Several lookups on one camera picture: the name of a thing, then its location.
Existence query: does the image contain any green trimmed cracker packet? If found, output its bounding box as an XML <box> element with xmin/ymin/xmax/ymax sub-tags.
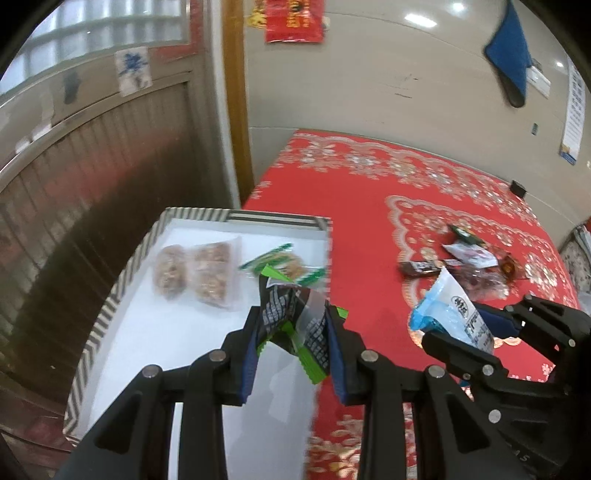
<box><xmin>240</xmin><ymin>244</ymin><xmax>326</xmax><ymax>287</ymax></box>

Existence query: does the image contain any dark coffee stick packet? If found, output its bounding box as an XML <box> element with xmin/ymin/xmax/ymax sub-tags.
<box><xmin>399</xmin><ymin>261</ymin><xmax>445</xmax><ymax>278</ymax></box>

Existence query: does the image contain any blue black hanging cloth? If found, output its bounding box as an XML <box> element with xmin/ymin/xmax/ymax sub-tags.
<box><xmin>483</xmin><ymin>0</ymin><xmax>533</xmax><ymax>109</ymax></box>

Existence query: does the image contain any dark green snack packet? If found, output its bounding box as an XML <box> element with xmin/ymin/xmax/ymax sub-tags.
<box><xmin>450</xmin><ymin>224</ymin><xmax>483</xmax><ymax>245</ymax></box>

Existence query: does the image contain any white blue snack packet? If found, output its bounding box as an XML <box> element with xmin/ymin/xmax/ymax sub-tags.
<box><xmin>409</xmin><ymin>267</ymin><xmax>497</xmax><ymax>356</ymax></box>

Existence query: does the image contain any white red snack packet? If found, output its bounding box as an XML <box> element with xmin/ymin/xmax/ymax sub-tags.
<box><xmin>443</xmin><ymin>242</ymin><xmax>499</xmax><ymax>269</ymax></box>

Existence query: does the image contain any striped cardboard box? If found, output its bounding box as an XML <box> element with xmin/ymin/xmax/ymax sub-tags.
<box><xmin>62</xmin><ymin>207</ymin><xmax>333</xmax><ymax>480</ymax></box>

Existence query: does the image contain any clear nut brittle packet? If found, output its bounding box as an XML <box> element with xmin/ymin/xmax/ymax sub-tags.
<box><xmin>187</xmin><ymin>237</ymin><xmax>243</xmax><ymax>310</ymax></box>
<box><xmin>154</xmin><ymin>244</ymin><xmax>190</xmax><ymax>301</ymax></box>

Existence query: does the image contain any red floral tablecloth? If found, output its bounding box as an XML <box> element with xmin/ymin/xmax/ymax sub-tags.
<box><xmin>242</xmin><ymin>129</ymin><xmax>583</xmax><ymax>480</ymax></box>

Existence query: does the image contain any black green snack packet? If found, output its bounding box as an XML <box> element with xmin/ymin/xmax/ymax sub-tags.
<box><xmin>256</xmin><ymin>265</ymin><xmax>349</xmax><ymax>386</ymax></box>

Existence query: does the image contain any red wall poster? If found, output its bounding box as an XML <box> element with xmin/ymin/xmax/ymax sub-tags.
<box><xmin>252</xmin><ymin>0</ymin><xmax>326</xmax><ymax>44</ymax></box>

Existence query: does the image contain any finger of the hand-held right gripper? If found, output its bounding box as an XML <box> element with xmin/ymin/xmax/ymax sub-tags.
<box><xmin>422</xmin><ymin>331</ymin><xmax>568</xmax><ymax>425</ymax></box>
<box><xmin>475</xmin><ymin>295</ymin><xmax>591</xmax><ymax>352</ymax></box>

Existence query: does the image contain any grey door with glass panes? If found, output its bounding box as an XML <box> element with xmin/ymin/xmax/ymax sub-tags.
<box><xmin>0</xmin><ymin>0</ymin><xmax>234</xmax><ymax>416</ymax></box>

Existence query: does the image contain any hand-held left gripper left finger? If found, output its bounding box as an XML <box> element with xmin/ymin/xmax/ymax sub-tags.
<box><xmin>55</xmin><ymin>305</ymin><xmax>262</xmax><ymax>480</ymax></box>

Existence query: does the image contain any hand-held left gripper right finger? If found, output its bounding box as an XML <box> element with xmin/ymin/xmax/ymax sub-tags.
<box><xmin>323</xmin><ymin>302</ymin><xmax>532</xmax><ymax>480</ymax></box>

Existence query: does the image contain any clear red dates packet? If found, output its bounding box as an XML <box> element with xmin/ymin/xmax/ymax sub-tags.
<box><xmin>462</xmin><ymin>268</ymin><xmax>509</xmax><ymax>297</ymax></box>

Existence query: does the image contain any white wall box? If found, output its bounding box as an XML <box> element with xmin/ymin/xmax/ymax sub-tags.
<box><xmin>526</xmin><ymin>65</ymin><xmax>551</xmax><ymax>99</ymax></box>

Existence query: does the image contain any white paper notice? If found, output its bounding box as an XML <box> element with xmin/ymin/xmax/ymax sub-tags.
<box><xmin>558</xmin><ymin>60</ymin><xmax>588</xmax><ymax>163</ymax></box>

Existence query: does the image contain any blue white paper sticker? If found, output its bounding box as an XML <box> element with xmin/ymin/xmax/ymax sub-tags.
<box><xmin>115</xmin><ymin>46</ymin><xmax>153</xmax><ymax>96</ymax></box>

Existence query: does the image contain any grey patterned cloth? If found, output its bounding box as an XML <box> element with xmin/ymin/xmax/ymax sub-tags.
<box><xmin>560</xmin><ymin>225</ymin><xmax>591</xmax><ymax>296</ymax></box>

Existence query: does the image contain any wooden door frame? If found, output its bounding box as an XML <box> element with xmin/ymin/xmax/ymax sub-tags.
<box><xmin>222</xmin><ymin>0</ymin><xmax>256</xmax><ymax>208</ymax></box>

